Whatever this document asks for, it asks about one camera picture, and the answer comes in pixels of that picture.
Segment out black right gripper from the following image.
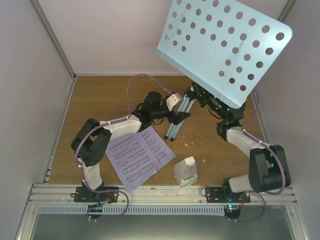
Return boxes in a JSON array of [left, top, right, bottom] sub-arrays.
[[191, 80, 227, 121]]

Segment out light blue music stand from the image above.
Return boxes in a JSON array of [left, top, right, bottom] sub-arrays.
[[156, 0, 293, 138]]

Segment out sheet music papers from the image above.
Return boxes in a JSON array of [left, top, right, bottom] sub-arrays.
[[105, 126, 176, 192]]

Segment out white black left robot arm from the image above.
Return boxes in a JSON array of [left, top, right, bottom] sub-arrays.
[[71, 91, 190, 202]]

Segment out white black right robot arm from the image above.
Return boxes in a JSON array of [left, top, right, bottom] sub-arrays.
[[185, 82, 291, 203]]

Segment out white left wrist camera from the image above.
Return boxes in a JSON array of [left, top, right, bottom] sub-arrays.
[[165, 93, 183, 111]]

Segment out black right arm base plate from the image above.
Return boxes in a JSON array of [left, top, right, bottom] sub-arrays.
[[204, 186, 251, 204]]

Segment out grey slotted cable duct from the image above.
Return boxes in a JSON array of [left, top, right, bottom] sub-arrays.
[[38, 204, 225, 216]]

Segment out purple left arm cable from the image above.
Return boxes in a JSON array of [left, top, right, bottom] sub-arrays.
[[74, 73, 173, 193]]

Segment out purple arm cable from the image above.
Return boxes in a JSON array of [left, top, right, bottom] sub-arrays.
[[74, 73, 173, 193], [243, 89, 287, 195]]

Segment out aluminium frame post right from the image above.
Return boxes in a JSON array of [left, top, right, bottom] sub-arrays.
[[277, 0, 299, 22]]

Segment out aluminium frame post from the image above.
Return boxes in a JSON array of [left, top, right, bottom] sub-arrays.
[[29, 0, 77, 81], [277, 0, 299, 22]]

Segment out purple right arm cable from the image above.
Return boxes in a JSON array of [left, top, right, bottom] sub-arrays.
[[243, 89, 287, 195]]

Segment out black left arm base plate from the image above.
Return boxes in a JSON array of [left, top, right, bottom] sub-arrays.
[[70, 185, 119, 203]]

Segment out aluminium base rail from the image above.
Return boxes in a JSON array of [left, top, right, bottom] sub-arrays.
[[27, 184, 297, 206]]

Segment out aluminium frame post left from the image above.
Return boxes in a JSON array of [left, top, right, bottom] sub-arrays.
[[29, 0, 77, 81]]

